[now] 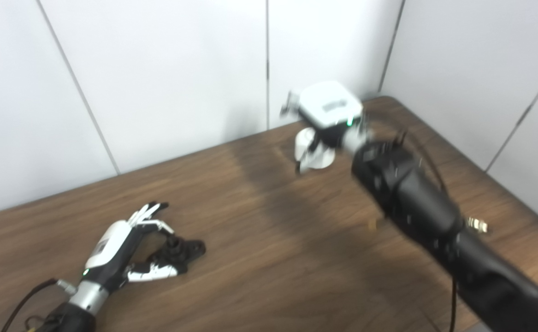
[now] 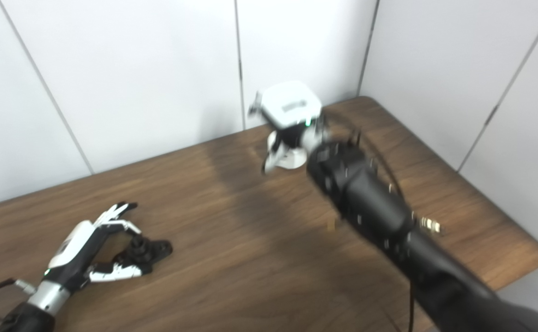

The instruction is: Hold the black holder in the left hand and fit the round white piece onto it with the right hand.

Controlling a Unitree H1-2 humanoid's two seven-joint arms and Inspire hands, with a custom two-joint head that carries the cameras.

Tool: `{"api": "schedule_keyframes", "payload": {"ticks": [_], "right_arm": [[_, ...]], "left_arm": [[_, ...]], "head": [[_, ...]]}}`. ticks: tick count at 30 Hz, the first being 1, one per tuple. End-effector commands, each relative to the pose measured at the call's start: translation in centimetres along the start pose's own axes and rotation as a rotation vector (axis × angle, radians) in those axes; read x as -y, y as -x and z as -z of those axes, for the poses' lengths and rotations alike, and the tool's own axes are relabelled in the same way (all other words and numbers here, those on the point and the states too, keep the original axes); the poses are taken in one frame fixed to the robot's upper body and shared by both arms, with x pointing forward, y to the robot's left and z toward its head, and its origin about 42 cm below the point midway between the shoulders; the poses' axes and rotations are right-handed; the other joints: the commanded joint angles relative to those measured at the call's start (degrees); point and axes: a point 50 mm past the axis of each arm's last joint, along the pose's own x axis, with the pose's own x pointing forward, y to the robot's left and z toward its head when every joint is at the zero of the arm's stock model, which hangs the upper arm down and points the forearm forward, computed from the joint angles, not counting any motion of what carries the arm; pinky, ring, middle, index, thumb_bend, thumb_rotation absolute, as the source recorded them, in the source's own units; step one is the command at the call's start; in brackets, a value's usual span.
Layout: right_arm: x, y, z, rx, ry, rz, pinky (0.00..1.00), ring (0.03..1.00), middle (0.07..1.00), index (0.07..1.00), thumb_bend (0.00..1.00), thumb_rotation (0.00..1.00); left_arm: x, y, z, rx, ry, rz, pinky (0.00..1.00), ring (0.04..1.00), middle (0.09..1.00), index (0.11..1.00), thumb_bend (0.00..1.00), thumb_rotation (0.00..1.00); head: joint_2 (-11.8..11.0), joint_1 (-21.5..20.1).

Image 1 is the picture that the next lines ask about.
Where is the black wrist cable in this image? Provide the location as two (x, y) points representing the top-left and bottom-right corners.
(370, 118), (490, 332)
(0, 278), (77, 332)

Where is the round white plastic piece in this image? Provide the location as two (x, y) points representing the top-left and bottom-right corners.
(294, 128), (337, 170)

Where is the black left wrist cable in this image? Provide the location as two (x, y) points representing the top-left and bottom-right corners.
(0, 278), (77, 332)

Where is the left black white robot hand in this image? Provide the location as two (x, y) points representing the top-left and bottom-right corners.
(81, 202), (179, 292)

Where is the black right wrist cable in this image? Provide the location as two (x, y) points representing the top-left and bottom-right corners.
(370, 118), (490, 332)

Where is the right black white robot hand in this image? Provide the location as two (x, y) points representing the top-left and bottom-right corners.
(280, 81), (371, 175)

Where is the black plastic holder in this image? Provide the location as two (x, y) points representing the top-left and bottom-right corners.
(147, 234), (206, 277)

